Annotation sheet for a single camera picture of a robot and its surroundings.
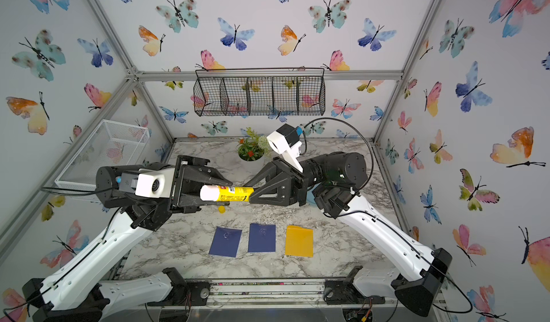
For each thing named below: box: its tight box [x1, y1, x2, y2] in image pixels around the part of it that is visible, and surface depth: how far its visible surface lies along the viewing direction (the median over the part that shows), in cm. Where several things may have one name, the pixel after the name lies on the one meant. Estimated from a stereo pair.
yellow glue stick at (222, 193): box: [199, 185, 255, 202], surface depth 34 cm
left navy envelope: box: [208, 226, 243, 258], surface depth 88 cm
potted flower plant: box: [236, 126, 273, 172], surface depth 99 cm
